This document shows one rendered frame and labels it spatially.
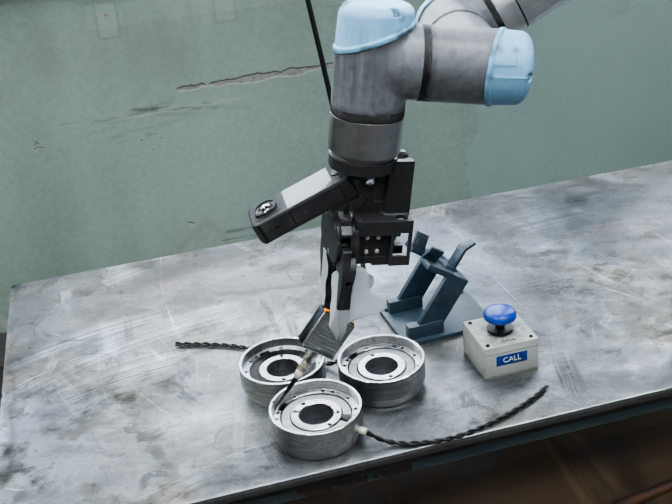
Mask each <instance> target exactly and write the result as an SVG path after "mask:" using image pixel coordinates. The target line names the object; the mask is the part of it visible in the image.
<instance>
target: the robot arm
mask: <svg viewBox="0 0 672 504"><path fill-rule="evenodd" d="M567 1H569V0H426V1H425V2H424V3H423V4H422V5H421V7H420V8H419V10H418V12H417V15H416V18H415V11H414V8H413V6H412V5H410V4H409V3H407V2H405V1H402V0H347V1H345V2H344V3H343V4H342V5H341V7H340V8H339V11H338V17H337V25H336V34H335V42H334V44H333V52H334V59H333V74H332V89H331V105H330V117H329V131H328V145H327V146H328V148H329V156H328V165H329V166H327V167H325V168H323V169H322V170H320V171H318V172H316V173H314V174H312V175H311V176H309V177H307V178H305V179H303V180H301V181H300V182H298V183H296V184H294V185H292V186H290V187H288V188H287V189H285V190H283V191H281V192H279V193H277V194H276V195H274V196H272V197H270V198H268V199H266V200H265V201H263V202H261V203H259V204H257V205H255V206H254V207H252V208H250V209H249V212H248V215H249V219H250V222H251V225H252V228H253V230H254V232H255V233H256V235H257V236H258V238H259V240H260V241H261V242H262V243H264V244H268V243H270V242H271V241H273V240H275V239H277V238H279V237H281V236H282V235H284V234H286V233H288V232H290V231H292V230H294V229H295V228H297V227H299V226H301V225H303V224H305V223H307V222H308V221H310V220H312V219H314V218H316V217H318V216H319V215H321V214H322V219H321V243H320V276H321V293H322V305H324V306H326V307H328V308H330V319H329V327H330V329H331V331H332V333H333V334H334V336H335V338H336V340H342V339H343V337H344V335H345V332H346V328H347V324H348V323H349V322H351V321H353V320H357V319H360V318H363V317H366V316H370V315H373V314H376V313H379V312H381V311H382V310H383V309H384V308H385V306H386V297H385V296H384V295H383V294H381V293H379V292H377V291H374V290H372V289H371V288H372V286H373V284H374V277H373V276H372V275H371V274H369V273H368V272H367V270H366V269H365V268H363V267H359V266H357V264H365V263H370V264H371V265H387V264H388V266H399V265H409V261H410V253H411V244H412V235H413V227H414V220H413V218H412V217H411V216H410V214H409V211H410V202H411V193H412V184H413V176H414V167H415V161H414V160H413V158H409V156H408V153H407V152H406V151H405V149H401V142H402V133H403V123H404V114H405V105H406V100H412V101H423V102H440V103H458V104H475V105H485V106H486V107H491V106H492V105H518V104H520V103H521V102H522V101H523V100H524V99H525V98H526V96H527V94H528V92H529V89H530V86H531V82H532V76H533V69H534V48H533V43H532V40H531V38H530V36H529V35H528V34H527V33H526V32H524V31H522V30H523V29H525V28H526V27H528V26H529V25H531V24H533V23H534V22H536V21H537V20H539V19H541V18H542V17H544V16H545V15H547V14H548V13H550V12H552V11H553V10H555V9H556V8H558V7H560V6H561V5H563V4H564V3H566V2H567ZM401 218H402V220H399V219H401ZM401 233H409V234H408V243H407V251H406V255H393V254H397V253H402V250H403V245H402V244H401V243H400V241H399V240H396V237H400V236H401Z"/></svg>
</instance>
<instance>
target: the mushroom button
mask: <svg viewBox="0 0 672 504"><path fill-rule="evenodd" d="M483 318H484V320H485V321H486V322H488V323H490V324H493V325H495V328H496V329H499V330H502V329H504V328H505V325H507V324H510V323H512V322H514V321H515V320H516V318H517V313H516V310H515V309H514V308H513V307H512V306H510V305H508V304H502V303H498V304H492V305H489V306H488V307H486V308H485V310H484V312H483Z"/></svg>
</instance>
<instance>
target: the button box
mask: <svg viewBox="0 0 672 504"><path fill-rule="evenodd" d="M463 346H464V353H465V355H466V356H467V357H468V359H469V360H470V361H471V363H472V364H473V365H474V367H475V368H476V370H477V371H478V372H479V374H480V375H481V376H482V378H483V379H484V380H485V381H489V380H493V379H497V378H502V377H506V376H510V375H515V374H519V373H524V372H528V371H532V370H537V369H538V348H539V338H538V337H537V336H536V335H535V334H534V332H533V331H532V330H531V329H530V328H529V327H528V326H527V325H526V323H525V322H524V321H523V320H522V319H521V318H520V317H519V316H518V314H517V318H516V320H515V321H514V322H512V323H510V324H507V325H505V328H504V329H502V330H499V329H496V328H495V325H493V324H490V323H488V322H486V321H485V320H484V318H479V319H475V320H470V321H465V322H463Z"/></svg>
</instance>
